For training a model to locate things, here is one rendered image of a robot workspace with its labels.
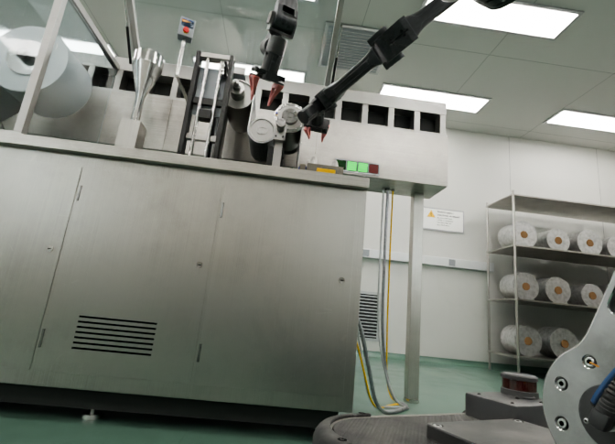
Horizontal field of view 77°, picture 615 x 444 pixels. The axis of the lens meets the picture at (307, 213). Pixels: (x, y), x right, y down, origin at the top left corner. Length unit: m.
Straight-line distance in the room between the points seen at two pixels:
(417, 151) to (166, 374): 1.65
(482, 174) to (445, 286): 1.48
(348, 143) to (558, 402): 1.80
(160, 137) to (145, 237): 0.88
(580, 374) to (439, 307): 4.16
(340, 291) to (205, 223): 0.53
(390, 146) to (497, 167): 3.26
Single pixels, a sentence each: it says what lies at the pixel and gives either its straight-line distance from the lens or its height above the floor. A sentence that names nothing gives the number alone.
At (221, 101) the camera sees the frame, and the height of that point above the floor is 1.22.
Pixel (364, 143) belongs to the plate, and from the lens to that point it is 2.18.
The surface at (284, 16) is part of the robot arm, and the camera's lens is 1.30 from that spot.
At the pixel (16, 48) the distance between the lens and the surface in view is 1.97.
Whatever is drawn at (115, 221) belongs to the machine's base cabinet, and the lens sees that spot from 1.47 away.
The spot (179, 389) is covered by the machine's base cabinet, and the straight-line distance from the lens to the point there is 1.39.
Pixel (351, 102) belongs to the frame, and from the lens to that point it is 2.29.
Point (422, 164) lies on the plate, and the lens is 2.23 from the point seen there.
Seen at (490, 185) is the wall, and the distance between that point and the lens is 5.22.
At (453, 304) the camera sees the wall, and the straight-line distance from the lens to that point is 4.72.
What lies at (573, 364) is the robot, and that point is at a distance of 0.52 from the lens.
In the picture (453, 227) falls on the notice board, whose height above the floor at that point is 1.52.
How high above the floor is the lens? 0.41
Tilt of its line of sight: 14 degrees up
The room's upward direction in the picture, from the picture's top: 6 degrees clockwise
